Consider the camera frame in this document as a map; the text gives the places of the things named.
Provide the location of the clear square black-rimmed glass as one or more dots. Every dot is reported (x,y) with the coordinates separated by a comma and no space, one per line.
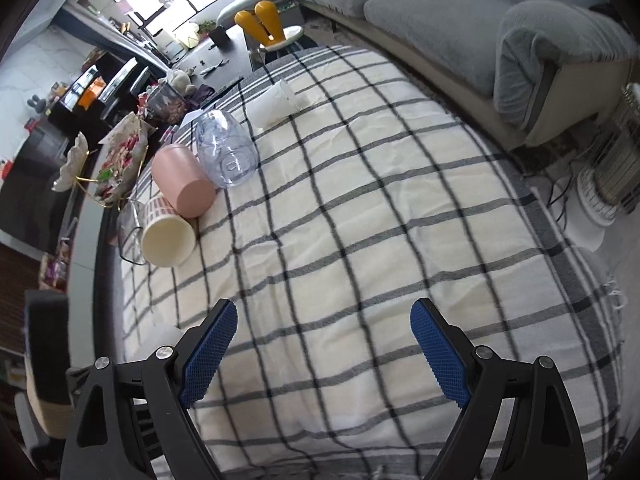
(130,225)

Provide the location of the pink plastic cup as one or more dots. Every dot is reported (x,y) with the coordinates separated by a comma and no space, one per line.
(182,180)

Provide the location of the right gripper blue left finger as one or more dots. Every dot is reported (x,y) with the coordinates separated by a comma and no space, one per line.
(127,415)

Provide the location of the white electric heater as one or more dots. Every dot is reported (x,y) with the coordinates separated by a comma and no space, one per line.
(608,185)

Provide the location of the black television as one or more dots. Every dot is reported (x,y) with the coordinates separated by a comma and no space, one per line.
(31,211)

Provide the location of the grey rabbit plush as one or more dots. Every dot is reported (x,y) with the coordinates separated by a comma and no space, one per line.
(39,105)

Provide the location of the clear blue-patterned plastic cup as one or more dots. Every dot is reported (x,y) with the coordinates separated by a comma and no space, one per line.
(225,149)

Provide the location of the yellow rabbit-ear stool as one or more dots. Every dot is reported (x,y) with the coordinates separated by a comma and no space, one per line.
(264,25)

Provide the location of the small white plastic cup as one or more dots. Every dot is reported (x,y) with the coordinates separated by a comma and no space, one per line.
(275,104)

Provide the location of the white ceramic cup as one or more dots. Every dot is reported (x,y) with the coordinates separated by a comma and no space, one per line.
(160,335)

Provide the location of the white tiered snack tray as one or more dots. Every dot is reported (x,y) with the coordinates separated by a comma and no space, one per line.
(126,147)

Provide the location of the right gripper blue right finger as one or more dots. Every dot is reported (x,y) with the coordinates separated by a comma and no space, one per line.
(543,440)

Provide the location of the black mug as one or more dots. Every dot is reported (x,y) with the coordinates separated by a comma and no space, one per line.
(220,38)

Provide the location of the clear jar with snacks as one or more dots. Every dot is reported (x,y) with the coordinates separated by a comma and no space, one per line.
(164,104)

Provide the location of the checked white black tablecloth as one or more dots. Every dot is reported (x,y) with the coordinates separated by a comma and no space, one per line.
(369,198)

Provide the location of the white tv cabinet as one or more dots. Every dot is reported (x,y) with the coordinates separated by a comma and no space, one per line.
(90,317)

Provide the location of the striped paper cup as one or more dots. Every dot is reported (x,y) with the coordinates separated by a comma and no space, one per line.
(167,239)

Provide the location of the grey sectional sofa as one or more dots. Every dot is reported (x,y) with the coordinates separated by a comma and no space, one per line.
(524,70)

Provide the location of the black piano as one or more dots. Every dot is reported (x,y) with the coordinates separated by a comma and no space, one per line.
(107,90)

